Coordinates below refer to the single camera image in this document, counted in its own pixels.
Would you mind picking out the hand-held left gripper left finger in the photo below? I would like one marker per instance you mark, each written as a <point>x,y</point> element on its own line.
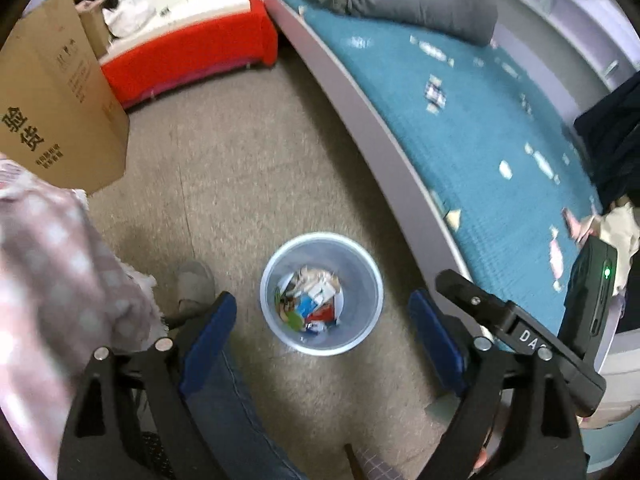
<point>207,340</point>

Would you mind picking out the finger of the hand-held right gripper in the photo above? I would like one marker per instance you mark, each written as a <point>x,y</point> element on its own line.
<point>470,300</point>

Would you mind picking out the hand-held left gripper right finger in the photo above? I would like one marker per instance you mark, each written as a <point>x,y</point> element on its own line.
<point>435,340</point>

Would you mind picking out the green wrapper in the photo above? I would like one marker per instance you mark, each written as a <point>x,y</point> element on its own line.
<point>286,310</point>

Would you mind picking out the grey waste bin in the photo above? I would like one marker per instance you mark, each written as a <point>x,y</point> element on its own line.
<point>360,280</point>

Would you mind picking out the blue wrapper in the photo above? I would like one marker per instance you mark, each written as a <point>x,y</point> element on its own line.
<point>306,306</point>

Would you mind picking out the person's leg in jeans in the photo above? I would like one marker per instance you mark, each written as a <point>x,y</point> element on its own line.
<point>240,420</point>

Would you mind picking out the cream cloth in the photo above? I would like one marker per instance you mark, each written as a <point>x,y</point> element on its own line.
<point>620,230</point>

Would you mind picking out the brown checked cloth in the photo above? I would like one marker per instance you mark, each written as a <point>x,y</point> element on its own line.
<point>372,465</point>

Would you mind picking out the dark cloth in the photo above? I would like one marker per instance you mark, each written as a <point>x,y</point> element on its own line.
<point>615,145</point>

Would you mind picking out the pink checked tablecloth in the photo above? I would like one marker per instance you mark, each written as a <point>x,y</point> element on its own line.
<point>50,260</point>

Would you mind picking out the blue bedsheet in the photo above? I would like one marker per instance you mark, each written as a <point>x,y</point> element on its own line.
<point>450,110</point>

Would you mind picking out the large cardboard box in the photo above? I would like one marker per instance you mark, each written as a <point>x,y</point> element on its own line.
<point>55,100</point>

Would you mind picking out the red storage bench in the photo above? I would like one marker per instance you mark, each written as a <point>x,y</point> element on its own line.
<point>190,55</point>

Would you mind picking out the white plastic bag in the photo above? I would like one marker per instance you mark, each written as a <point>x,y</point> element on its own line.
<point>130,15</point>

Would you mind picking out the bunk bed frame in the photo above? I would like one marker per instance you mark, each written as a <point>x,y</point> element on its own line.
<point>380,125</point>

